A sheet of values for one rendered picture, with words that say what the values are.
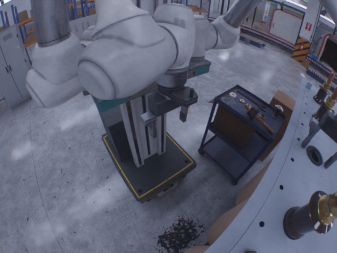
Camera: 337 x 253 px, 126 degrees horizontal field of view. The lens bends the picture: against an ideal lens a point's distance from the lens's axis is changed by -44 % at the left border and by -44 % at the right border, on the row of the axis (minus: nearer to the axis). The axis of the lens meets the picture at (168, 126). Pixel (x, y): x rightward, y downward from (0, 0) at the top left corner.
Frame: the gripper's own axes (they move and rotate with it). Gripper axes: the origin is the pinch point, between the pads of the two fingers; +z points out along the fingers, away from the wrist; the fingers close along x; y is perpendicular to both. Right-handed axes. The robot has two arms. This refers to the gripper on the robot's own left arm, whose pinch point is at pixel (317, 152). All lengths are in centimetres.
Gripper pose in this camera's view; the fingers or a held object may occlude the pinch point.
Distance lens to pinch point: 60.5
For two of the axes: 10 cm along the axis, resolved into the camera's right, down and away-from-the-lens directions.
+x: -6.6, -5.6, 4.9
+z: -0.3, 6.8, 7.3
